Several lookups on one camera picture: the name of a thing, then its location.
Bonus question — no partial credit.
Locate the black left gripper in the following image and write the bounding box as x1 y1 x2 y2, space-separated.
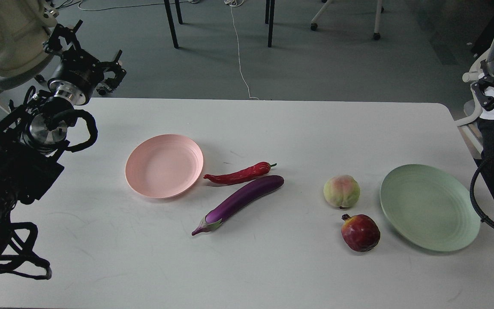
44 20 127 106

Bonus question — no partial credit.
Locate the pale green pink peach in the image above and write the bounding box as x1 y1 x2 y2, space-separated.
323 175 361 209

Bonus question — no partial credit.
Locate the red pomegranate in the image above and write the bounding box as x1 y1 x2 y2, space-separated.
341 214 381 252

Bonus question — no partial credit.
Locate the red chili pepper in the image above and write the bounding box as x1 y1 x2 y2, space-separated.
203 161 277 185

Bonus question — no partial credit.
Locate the purple eggplant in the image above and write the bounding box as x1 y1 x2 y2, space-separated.
191 175 285 236

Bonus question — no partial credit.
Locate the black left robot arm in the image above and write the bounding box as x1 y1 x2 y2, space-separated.
0 20 126 280

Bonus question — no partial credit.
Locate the white office chair right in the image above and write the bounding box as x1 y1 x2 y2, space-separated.
455 0 494 159

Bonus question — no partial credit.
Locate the beige office chair left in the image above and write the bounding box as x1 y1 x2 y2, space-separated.
0 0 59 120

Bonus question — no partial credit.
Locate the black table leg left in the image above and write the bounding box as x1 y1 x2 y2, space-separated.
163 0 184 49

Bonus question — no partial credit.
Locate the black table leg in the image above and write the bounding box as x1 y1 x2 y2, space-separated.
264 0 276 48
163 0 184 49

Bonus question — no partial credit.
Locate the green plastic plate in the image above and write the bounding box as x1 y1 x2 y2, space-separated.
379 164 480 252

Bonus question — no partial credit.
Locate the pink plastic plate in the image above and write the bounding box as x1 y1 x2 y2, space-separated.
125 134 204 198

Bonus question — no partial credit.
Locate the white chair base with casters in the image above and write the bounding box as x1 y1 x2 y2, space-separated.
309 0 385 42

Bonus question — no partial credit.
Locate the black table leg right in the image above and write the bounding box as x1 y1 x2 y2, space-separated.
264 0 276 48

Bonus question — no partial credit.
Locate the white floor cable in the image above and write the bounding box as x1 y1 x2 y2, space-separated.
223 0 259 100

